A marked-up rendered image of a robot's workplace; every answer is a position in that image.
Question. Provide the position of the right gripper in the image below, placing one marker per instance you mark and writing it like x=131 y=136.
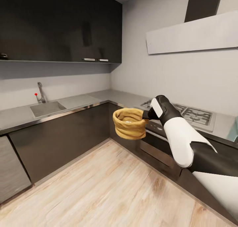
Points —
x=148 y=115

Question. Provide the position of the oven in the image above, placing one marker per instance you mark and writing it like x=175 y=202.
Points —
x=155 y=147

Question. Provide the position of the dishwasher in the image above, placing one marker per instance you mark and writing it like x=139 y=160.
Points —
x=13 y=176

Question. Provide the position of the popcorn bag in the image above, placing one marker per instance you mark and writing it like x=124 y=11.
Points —
x=129 y=123

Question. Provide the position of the cabinet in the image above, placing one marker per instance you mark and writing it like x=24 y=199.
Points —
x=83 y=31
x=23 y=36

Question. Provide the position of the burner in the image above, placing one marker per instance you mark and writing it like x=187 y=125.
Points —
x=196 y=117

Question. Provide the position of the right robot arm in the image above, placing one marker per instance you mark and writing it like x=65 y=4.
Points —
x=217 y=173

